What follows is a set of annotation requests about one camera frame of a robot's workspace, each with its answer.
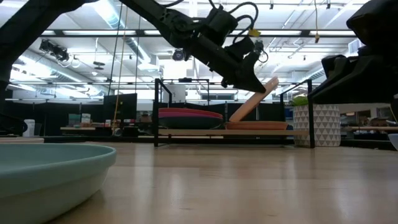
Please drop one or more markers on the wooden spatula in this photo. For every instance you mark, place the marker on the wooden spatula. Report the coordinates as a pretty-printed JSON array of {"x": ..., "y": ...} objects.
[{"x": 248, "y": 107}]

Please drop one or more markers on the red plate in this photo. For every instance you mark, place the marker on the red plate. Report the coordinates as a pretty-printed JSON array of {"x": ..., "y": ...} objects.
[{"x": 192, "y": 110}]

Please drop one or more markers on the tan orange plate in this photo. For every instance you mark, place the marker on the tan orange plate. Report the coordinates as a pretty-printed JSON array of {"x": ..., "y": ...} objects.
[{"x": 258, "y": 125}]

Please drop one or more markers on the pink plate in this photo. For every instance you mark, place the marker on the pink plate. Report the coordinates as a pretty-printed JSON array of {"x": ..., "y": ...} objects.
[{"x": 180, "y": 115}]

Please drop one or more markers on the blue plate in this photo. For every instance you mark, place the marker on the blue plate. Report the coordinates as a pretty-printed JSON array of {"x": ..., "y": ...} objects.
[{"x": 394, "y": 140}]

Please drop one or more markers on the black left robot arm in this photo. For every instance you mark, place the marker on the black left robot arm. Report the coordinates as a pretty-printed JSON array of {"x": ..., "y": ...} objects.
[{"x": 149, "y": 9}]

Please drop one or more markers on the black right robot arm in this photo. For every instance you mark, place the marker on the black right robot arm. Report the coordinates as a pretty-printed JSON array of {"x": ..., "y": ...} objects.
[{"x": 376, "y": 25}]

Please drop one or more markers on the white triangle pattern planter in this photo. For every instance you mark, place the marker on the white triangle pattern planter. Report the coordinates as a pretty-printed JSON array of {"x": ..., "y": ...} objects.
[{"x": 325, "y": 124}]

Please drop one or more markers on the green plant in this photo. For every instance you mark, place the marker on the green plant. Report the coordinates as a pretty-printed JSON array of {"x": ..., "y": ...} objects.
[{"x": 299, "y": 101}]

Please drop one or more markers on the dark teal plate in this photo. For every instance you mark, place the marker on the dark teal plate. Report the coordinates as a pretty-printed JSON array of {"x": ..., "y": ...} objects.
[{"x": 189, "y": 124}]

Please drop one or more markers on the black partition panel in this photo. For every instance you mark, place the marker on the black partition panel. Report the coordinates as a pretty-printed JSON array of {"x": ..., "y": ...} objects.
[{"x": 121, "y": 107}]

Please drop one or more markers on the wooden background table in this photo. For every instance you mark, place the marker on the wooden background table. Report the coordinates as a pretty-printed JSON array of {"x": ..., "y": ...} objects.
[{"x": 77, "y": 128}]

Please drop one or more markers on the small white container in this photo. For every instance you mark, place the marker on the small white container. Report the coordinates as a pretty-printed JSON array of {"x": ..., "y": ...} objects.
[{"x": 28, "y": 127}]

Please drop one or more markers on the light teal plate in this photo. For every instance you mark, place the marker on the light teal plate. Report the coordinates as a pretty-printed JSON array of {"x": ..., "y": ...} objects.
[{"x": 46, "y": 174}]

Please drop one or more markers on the light grey plate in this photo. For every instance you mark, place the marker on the light grey plate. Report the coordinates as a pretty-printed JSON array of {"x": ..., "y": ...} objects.
[{"x": 18, "y": 140}]

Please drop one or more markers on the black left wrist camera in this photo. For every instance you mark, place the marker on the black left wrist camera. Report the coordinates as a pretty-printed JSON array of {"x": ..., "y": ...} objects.
[{"x": 241, "y": 46}]

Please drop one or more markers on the black overhead camera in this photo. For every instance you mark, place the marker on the black overhead camera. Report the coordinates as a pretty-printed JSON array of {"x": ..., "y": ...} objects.
[{"x": 178, "y": 55}]

